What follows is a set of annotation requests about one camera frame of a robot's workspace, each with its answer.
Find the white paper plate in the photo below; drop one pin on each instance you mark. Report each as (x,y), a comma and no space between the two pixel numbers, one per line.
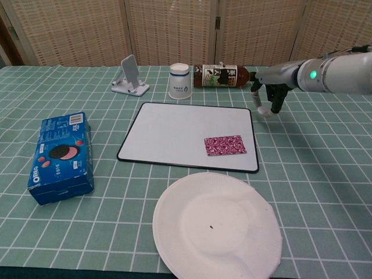
(215,226)

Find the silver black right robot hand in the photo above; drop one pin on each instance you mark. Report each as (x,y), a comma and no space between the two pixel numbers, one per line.
(279,76)

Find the metal screen hinge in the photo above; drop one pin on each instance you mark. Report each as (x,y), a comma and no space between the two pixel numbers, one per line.
(217,22)

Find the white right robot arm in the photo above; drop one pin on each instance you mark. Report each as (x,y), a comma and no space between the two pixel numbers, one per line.
(343,74)

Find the white board black frame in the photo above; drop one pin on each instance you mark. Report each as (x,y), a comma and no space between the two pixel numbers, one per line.
(174,136)

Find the pink patterned packet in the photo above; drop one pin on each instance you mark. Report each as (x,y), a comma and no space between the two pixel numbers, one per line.
(225,145)

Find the small white round object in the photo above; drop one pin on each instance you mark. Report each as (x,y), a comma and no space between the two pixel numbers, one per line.
(264,110)

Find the bamboo folding screen panel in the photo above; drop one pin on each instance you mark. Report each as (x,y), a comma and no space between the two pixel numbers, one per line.
(261,32)
(72,32)
(328,26)
(174,29)

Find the white paper cup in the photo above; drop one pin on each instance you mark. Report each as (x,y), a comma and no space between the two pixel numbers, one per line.
(180,82)

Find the brown tea bottle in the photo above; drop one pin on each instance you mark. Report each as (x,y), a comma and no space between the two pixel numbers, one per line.
(218,76)

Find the white folding phone stand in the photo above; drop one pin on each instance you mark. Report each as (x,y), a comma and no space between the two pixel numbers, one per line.
(130,78)

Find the green checkered tablecloth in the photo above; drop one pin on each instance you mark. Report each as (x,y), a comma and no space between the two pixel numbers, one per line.
(116,221)

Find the blue Oreo cookie box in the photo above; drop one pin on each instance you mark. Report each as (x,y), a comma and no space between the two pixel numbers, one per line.
(62,157)

